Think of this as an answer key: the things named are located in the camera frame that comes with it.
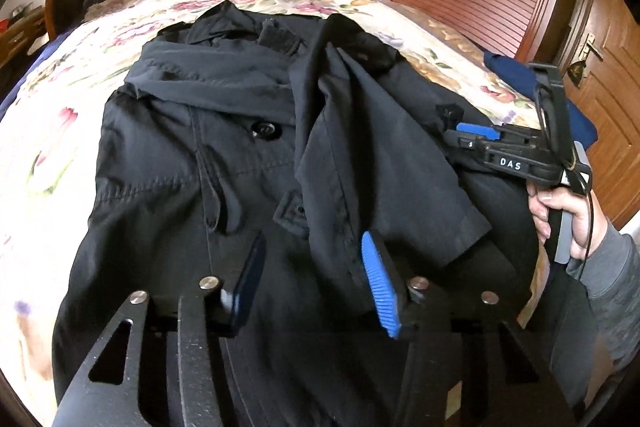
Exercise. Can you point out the dark hanging tag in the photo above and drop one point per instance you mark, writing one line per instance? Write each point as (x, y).
(577, 71)

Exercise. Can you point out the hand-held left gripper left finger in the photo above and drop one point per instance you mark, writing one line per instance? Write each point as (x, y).
(245, 279)

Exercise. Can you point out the person's right hand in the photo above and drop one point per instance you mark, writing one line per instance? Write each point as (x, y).
(586, 217)

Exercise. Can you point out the navy bed sheet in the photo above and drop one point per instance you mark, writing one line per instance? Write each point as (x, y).
(15, 92)

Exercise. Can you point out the folded blue cloth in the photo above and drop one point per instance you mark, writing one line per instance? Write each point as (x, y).
(515, 87)

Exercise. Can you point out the black coat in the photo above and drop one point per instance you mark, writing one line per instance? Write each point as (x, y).
(250, 147)

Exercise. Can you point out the wooden desk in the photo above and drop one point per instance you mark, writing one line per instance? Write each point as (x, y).
(20, 37)

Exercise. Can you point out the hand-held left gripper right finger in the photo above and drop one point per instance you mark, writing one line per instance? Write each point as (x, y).
(381, 289)

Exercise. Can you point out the wooden door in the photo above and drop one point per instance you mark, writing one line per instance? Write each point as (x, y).
(612, 107)

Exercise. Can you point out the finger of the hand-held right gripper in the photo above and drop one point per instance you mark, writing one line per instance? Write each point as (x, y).
(465, 143)
(477, 130)

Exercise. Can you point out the wooden chair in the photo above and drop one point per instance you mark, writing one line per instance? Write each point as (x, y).
(62, 2)

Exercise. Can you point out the person's right forearm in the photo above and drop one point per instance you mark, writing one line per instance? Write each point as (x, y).
(617, 272)

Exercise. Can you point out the floral blanket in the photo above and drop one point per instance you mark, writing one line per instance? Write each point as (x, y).
(50, 132)

